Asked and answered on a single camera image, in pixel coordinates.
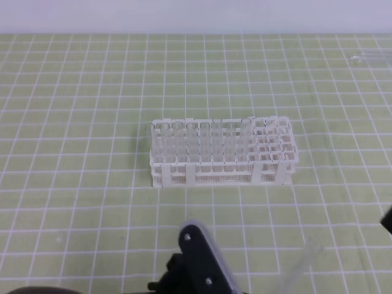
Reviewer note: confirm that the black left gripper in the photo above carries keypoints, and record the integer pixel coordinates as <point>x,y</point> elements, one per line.
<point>200,266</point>

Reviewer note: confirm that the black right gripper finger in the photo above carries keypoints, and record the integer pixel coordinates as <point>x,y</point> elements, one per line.
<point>386,221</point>

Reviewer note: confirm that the clear glass test tube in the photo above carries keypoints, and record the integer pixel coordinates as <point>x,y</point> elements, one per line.
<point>310,252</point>

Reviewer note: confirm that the white plastic test tube rack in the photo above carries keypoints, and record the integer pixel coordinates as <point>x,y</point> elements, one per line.
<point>271,159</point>

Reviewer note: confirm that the green grid tablecloth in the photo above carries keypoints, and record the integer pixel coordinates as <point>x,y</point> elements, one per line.
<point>78,209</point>

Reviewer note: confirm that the clear tube far right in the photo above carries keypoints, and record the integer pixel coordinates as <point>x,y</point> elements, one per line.
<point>372,56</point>

